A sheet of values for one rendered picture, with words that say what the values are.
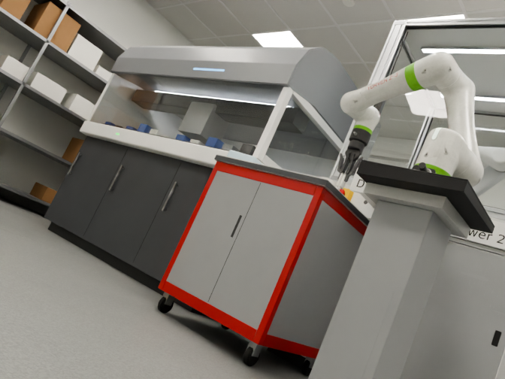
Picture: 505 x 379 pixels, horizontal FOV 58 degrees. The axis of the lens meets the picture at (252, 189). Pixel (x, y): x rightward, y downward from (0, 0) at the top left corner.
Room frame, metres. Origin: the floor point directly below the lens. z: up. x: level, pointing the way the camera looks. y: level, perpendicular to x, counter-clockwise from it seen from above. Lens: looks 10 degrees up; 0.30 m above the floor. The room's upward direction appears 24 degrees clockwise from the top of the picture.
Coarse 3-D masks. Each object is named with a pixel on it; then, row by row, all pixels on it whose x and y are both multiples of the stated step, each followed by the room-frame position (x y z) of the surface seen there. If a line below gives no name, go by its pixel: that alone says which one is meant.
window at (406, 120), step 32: (416, 32) 2.30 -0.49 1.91; (448, 32) 2.19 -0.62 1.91; (480, 32) 2.08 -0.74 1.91; (480, 64) 2.04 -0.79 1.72; (416, 96) 2.21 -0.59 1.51; (480, 96) 2.01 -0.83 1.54; (384, 128) 2.28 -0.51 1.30; (416, 128) 2.17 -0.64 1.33; (480, 128) 1.98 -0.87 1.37; (384, 160) 2.23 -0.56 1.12; (480, 192) 1.92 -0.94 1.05
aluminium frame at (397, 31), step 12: (396, 24) 2.37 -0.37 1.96; (408, 24) 2.32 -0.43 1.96; (420, 24) 2.28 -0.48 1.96; (432, 24) 2.23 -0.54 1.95; (444, 24) 2.19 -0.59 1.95; (456, 24) 2.15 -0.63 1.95; (468, 24) 2.11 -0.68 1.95; (480, 24) 2.08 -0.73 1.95; (492, 24) 2.04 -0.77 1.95; (504, 24) 2.01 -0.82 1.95; (396, 36) 2.35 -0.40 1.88; (384, 48) 2.38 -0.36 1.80; (396, 48) 2.34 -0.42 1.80; (384, 60) 2.36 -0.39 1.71; (384, 72) 2.34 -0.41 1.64; (348, 132) 2.38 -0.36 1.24; (348, 144) 2.36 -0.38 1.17; (336, 168) 2.38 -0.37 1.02; (336, 180) 2.35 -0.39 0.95; (348, 180) 2.31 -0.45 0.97; (492, 216) 1.85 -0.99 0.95; (504, 216) 1.82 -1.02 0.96
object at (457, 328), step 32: (448, 256) 1.93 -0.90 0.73; (480, 256) 1.85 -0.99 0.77; (448, 288) 1.90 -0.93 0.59; (480, 288) 1.82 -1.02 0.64; (448, 320) 1.87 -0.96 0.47; (480, 320) 1.80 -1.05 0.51; (288, 352) 2.32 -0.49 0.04; (416, 352) 1.92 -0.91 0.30; (448, 352) 1.85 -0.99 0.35; (480, 352) 1.78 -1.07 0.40
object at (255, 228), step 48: (240, 192) 1.95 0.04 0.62; (288, 192) 1.80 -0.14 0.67; (336, 192) 1.76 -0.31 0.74; (192, 240) 2.04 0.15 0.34; (240, 240) 1.88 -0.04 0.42; (288, 240) 1.74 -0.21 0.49; (336, 240) 1.90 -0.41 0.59; (192, 288) 1.97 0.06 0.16; (240, 288) 1.82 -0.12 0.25; (288, 288) 1.74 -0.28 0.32; (336, 288) 2.03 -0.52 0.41; (288, 336) 1.85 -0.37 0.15
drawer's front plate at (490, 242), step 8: (496, 224) 1.82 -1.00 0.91; (504, 224) 1.80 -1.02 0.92; (472, 232) 1.87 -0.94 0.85; (496, 232) 1.81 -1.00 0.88; (504, 232) 1.79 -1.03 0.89; (472, 240) 1.86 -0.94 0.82; (480, 240) 1.84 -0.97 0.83; (488, 240) 1.83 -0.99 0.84; (496, 240) 1.81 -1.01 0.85; (504, 240) 1.79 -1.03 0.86; (504, 248) 1.78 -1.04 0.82
